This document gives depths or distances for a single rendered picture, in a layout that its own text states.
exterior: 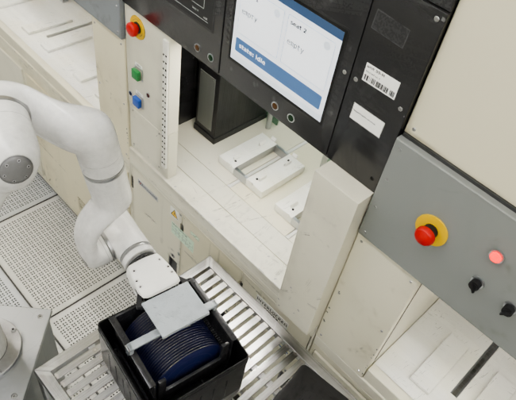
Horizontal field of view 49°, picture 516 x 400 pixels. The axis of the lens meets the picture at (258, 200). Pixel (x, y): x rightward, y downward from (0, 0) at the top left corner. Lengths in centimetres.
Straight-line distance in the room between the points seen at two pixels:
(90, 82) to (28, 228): 92
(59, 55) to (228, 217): 105
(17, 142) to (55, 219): 189
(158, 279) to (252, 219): 52
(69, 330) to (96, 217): 129
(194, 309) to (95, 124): 47
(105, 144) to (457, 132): 66
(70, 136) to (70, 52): 134
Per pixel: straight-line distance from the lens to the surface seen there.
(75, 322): 257
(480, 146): 101
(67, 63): 238
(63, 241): 282
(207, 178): 187
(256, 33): 124
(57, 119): 113
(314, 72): 115
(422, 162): 105
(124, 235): 140
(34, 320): 170
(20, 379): 163
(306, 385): 150
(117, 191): 125
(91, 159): 117
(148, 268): 135
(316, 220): 125
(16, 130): 106
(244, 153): 192
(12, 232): 291
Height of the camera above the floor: 220
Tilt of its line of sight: 47 degrees down
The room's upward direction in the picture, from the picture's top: 11 degrees clockwise
